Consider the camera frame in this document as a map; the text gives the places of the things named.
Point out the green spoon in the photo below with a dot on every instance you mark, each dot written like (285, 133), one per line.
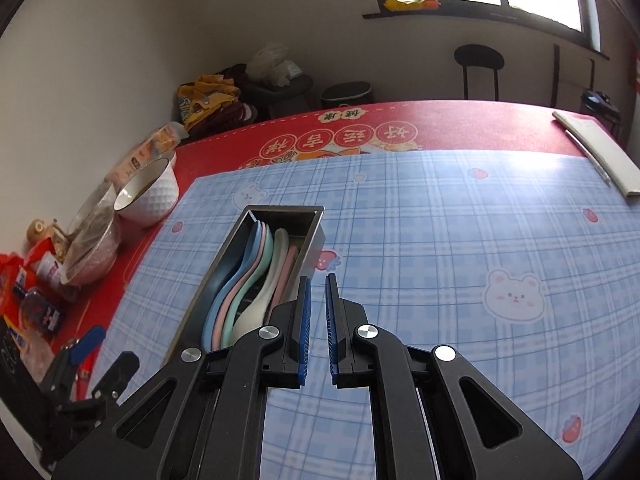
(267, 255)

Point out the pile of yellow clothes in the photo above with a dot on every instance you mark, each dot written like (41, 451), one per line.
(207, 97)

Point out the pink spoon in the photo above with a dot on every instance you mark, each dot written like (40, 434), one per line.
(227, 310)

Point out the black window sill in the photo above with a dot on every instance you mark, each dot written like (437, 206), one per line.
(500, 16)

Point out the small black stool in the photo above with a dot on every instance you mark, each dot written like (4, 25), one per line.
(600, 105)

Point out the white snack packet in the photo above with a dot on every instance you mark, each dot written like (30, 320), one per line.
(47, 265)

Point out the red snack packet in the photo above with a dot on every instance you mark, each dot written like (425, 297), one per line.
(12, 280)

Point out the metal utensil box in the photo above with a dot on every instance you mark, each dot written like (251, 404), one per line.
(306, 240)

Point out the blue spoon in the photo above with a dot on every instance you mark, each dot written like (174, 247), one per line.
(252, 250)

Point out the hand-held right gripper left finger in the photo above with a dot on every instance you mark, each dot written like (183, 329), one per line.
(301, 332)

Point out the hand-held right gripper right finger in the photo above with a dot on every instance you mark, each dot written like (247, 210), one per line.
(331, 332)

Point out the clear plastic bag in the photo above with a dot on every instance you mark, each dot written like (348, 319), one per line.
(275, 67)

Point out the pink chopstick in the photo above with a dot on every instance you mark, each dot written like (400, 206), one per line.
(286, 282)
(293, 260)

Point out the pale yellow notebook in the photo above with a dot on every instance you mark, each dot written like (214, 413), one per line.
(610, 155)

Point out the dark padded stool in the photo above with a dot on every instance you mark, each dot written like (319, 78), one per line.
(280, 97)

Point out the blue plaid table mat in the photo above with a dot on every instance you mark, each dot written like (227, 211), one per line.
(425, 260)

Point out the beige spoon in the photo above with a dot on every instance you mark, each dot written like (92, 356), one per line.
(277, 270)

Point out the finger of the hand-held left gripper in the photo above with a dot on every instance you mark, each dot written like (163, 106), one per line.
(90, 341)
(122, 366)

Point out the silver pen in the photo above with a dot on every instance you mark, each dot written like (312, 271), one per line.
(590, 155)

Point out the white textured bowl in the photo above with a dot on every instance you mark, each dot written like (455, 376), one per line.
(155, 195)

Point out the yellow packet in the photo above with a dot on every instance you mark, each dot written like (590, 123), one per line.
(407, 5)

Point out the black trash bin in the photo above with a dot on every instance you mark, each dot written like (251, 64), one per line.
(347, 95)

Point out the wooden toy figure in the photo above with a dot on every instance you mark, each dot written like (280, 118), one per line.
(40, 229)

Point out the black round-back chair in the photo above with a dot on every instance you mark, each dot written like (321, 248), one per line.
(479, 57)

